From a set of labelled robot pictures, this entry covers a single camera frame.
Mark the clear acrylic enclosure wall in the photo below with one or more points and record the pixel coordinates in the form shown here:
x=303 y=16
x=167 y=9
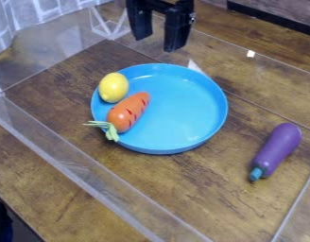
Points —
x=84 y=190

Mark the orange toy carrot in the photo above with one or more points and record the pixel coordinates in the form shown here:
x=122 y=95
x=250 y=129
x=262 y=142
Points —
x=116 y=118

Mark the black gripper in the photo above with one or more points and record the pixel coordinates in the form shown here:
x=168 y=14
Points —
x=180 y=17

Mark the blue round tray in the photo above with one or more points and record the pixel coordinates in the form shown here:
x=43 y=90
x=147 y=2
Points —
x=187 y=111

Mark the purple toy eggplant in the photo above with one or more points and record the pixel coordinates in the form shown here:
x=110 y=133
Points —
x=283 y=142

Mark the yellow toy lemon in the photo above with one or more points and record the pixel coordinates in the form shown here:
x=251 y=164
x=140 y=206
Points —
x=114 y=87

